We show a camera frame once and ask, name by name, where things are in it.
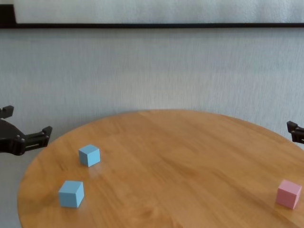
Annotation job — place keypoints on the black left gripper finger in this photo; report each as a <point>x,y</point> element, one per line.
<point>35,140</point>
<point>7,111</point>

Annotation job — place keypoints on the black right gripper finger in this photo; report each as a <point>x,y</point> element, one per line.
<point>297,133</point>

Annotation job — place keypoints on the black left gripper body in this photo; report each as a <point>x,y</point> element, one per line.
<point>10,140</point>

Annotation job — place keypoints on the white foam wall panel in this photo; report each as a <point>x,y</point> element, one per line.
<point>152,12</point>

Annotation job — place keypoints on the pink cube block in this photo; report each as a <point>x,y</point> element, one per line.
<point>288,193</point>

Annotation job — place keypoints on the light blue cube block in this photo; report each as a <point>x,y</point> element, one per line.
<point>71,194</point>
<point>89,155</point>

